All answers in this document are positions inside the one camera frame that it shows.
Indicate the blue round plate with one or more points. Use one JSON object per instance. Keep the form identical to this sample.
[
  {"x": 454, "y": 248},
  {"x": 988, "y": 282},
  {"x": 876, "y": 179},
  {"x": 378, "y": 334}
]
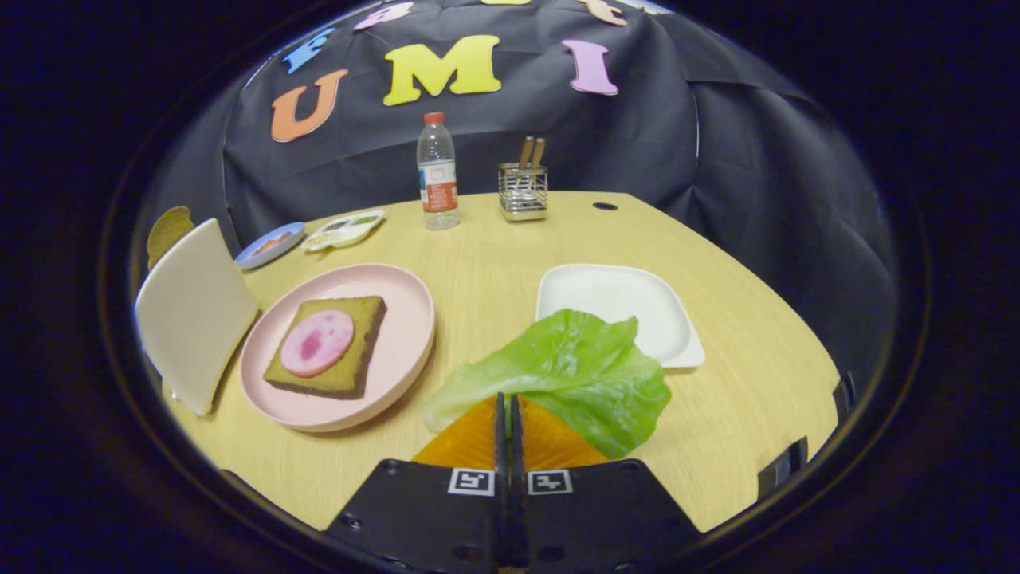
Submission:
[{"x": 251, "y": 257}]

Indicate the brown toast slice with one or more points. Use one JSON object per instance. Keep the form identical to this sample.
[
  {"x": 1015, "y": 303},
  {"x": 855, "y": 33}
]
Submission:
[
  {"x": 358, "y": 351},
  {"x": 167, "y": 231}
]

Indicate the red meat pieces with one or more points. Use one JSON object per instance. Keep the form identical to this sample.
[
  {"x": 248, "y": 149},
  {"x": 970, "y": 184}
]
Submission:
[{"x": 275, "y": 241}]

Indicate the black backdrop cloth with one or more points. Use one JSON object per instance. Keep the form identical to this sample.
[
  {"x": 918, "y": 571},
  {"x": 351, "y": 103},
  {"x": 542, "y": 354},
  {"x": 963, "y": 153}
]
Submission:
[{"x": 717, "y": 159}]

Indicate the green lettuce leaf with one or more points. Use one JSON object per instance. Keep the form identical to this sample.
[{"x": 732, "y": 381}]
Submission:
[{"x": 566, "y": 375}]

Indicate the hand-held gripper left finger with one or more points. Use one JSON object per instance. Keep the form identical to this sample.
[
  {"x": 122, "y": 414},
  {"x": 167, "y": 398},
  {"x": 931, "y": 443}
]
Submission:
[{"x": 430, "y": 518}]

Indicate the white square plate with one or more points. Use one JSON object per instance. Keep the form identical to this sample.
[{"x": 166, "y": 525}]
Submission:
[{"x": 613, "y": 293}]

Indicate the white divided condiment tray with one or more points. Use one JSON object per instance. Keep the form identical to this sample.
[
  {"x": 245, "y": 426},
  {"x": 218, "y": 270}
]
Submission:
[{"x": 343, "y": 231}]

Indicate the pink round plate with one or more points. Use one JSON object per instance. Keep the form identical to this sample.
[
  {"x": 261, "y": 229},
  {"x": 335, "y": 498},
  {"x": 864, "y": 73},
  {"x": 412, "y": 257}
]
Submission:
[{"x": 402, "y": 335}]

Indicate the white toaster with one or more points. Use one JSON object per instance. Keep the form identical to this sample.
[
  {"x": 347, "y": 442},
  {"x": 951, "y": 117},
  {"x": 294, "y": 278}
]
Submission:
[{"x": 195, "y": 311}]

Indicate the pink ham slice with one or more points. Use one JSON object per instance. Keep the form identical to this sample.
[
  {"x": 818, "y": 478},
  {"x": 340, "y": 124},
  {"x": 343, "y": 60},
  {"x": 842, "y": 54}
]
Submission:
[{"x": 316, "y": 343}]

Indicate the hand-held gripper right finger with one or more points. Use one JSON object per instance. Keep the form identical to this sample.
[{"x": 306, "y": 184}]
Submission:
[{"x": 598, "y": 518}]

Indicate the clear red-capped water bottle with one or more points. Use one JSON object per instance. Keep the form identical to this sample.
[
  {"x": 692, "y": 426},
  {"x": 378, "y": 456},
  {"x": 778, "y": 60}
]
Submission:
[{"x": 438, "y": 191}]

